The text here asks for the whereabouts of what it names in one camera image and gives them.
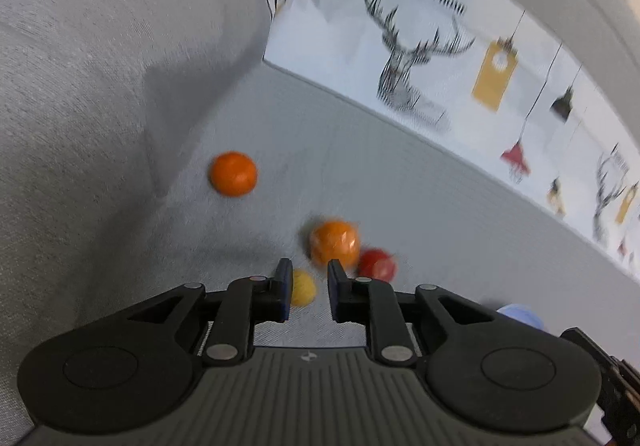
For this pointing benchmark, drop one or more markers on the small bare orange tangerine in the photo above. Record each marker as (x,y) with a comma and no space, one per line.
(233,175)

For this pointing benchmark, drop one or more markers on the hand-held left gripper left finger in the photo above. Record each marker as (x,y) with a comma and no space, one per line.
(286,290)

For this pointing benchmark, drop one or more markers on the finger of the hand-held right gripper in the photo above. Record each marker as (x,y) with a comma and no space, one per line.
(620,391)

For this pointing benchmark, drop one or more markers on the grey printed pillow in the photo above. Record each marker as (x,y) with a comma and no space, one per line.
(100,101)

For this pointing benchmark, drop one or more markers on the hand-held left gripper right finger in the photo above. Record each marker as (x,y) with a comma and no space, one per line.
(334,295)

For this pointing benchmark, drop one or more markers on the light blue plate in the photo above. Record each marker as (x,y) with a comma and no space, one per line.
(522,315)

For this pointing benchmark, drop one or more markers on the red fruit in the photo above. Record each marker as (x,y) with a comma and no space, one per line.
(377,264)

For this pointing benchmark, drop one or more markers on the small yellow fruit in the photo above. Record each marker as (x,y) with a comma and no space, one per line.
(303,288)

